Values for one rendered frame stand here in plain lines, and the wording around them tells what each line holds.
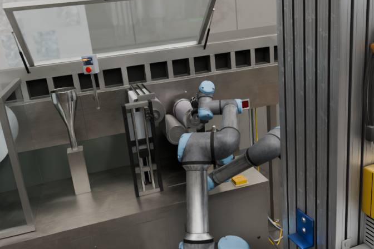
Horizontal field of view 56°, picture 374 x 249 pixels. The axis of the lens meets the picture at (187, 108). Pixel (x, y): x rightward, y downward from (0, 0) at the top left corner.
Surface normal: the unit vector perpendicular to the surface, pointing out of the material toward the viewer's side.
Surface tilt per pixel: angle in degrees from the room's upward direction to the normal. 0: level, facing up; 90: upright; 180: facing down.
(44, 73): 90
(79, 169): 90
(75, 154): 90
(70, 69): 90
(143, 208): 0
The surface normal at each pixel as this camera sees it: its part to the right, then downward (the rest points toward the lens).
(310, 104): -0.94, 0.18
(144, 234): 0.29, 0.24
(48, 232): -0.10, -0.96
